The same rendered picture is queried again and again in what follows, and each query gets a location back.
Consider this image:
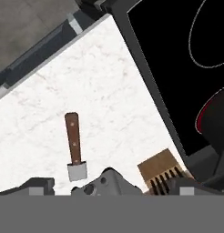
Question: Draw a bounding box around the grey angular appliance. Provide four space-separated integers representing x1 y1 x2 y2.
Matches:
70 167 144 197

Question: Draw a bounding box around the wooden knife block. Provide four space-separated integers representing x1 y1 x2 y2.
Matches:
137 147 194 196

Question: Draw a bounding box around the pale grey cupboard handle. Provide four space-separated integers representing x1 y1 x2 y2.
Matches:
66 12 85 35

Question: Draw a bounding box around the dark pot with red rim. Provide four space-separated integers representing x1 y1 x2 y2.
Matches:
194 86 224 157

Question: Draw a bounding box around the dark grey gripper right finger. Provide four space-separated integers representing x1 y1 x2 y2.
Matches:
166 177 224 197

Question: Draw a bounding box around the wooden-handled grey spatula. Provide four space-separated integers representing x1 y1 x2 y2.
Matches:
64 111 88 183

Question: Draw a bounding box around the black hob with grey frame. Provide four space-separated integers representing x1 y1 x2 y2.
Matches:
107 0 224 184

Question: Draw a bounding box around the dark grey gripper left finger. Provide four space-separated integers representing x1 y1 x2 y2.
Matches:
0 177 56 197

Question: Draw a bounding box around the dark grey cupboard front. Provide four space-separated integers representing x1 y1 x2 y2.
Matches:
0 8 97 90

